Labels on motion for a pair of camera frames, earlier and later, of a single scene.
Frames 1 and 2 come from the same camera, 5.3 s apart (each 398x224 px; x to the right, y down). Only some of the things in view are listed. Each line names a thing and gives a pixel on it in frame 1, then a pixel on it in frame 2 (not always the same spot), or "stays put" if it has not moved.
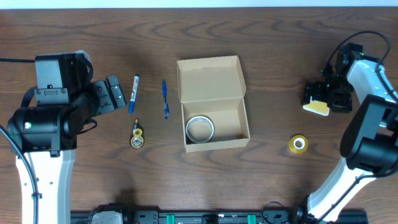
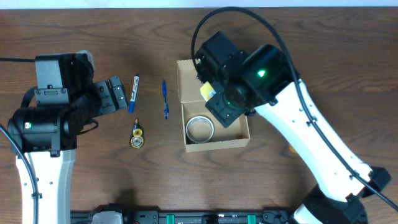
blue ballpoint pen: (166, 109) stays put
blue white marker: (134, 94) stays put
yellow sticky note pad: (318, 107) -> (207, 91)
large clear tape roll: (199, 129) stays put
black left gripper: (101, 96) stays put
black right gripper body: (325, 94) -> (221, 107)
